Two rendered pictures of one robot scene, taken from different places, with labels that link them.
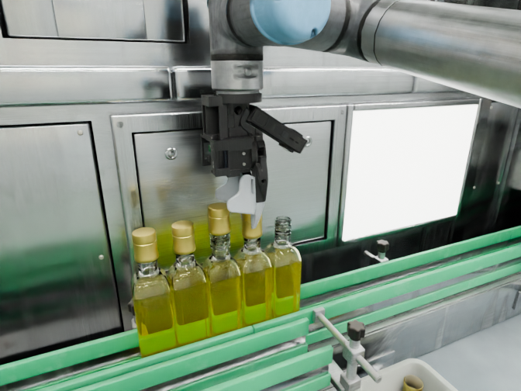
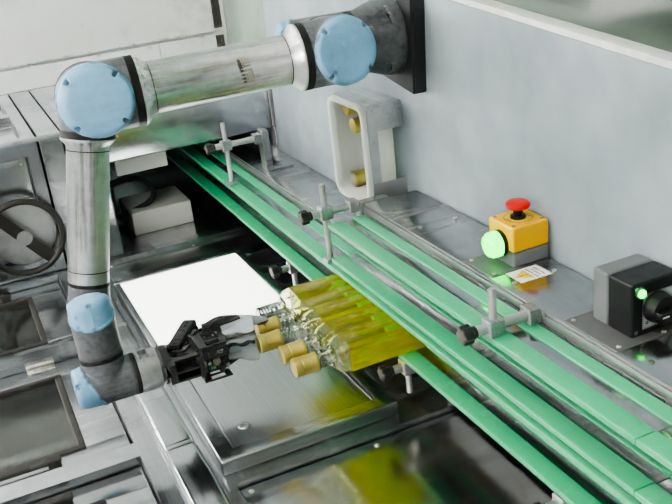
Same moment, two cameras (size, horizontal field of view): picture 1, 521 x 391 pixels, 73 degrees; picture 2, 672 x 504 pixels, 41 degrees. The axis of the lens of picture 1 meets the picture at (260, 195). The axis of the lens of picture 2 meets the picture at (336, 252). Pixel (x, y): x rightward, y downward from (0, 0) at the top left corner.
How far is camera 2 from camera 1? 1.31 m
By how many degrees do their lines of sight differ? 39
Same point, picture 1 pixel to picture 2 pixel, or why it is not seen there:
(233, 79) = (149, 356)
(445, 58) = (96, 222)
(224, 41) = (125, 370)
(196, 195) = (279, 401)
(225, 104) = (171, 359)
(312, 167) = not seen: hidden behind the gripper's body
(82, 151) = (269, 485)
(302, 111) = not seen: hidden behind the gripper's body
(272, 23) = (104, 309)
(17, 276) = (418, 485)
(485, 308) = (297, 180)
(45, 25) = not seen: outside the picture
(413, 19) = (80, 251)
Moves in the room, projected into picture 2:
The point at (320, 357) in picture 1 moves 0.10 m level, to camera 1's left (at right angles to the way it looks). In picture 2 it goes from (336, 226) to (359, 260)
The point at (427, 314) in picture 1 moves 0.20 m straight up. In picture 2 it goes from (311, 206) to (231, 227)
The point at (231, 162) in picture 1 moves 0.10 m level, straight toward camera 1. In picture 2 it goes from (213, 340) to (210, 299)
